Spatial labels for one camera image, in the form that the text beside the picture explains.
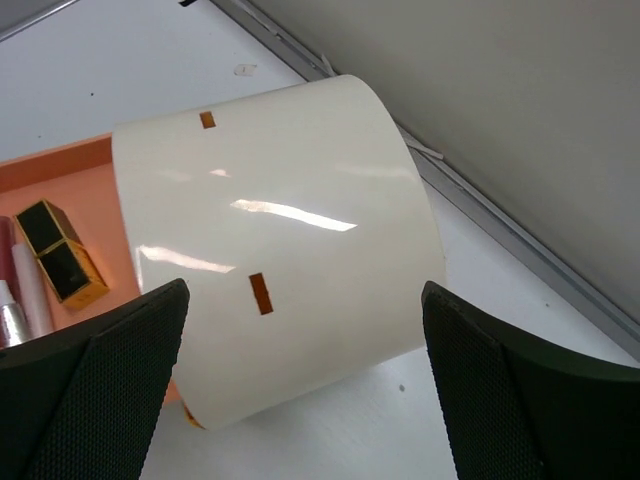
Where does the orange drawer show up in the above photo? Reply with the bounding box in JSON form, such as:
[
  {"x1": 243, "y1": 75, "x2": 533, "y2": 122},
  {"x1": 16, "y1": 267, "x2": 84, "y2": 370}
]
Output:
[{"x1": 0, "y1": 132, "x2": 181, "y2": 407}]

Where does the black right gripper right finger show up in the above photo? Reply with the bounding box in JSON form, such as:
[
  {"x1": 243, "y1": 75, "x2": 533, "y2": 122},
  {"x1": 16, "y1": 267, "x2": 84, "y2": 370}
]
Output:
[{"x1": 422, "y1": 281, "x2": 639, "y2": 479}]

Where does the silver tube with red print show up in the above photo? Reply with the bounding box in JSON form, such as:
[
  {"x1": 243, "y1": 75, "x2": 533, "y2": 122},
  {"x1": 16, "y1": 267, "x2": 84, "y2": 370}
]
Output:
[{"x1": 0, "y1": 280, "x2": 32, "y2": 348}]

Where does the black gold lipstick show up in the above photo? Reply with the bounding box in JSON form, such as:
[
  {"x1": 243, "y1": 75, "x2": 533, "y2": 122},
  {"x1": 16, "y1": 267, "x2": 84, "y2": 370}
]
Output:
[{"x1": 14, "y1": 199, "x2": 110, "y2": 310}]

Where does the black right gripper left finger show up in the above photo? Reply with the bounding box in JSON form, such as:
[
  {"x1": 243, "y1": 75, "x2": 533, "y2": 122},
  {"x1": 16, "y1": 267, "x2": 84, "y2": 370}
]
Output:
[{"x1": 1, "y1": 279, "x2": 189, "y2": 479}]

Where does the cream drawer organizer shell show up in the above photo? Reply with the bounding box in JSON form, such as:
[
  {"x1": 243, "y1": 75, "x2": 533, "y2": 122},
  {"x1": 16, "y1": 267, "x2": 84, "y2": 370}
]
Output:
[{"x1": 111, "y1": 75, "x2": 446, "y2": 430}]

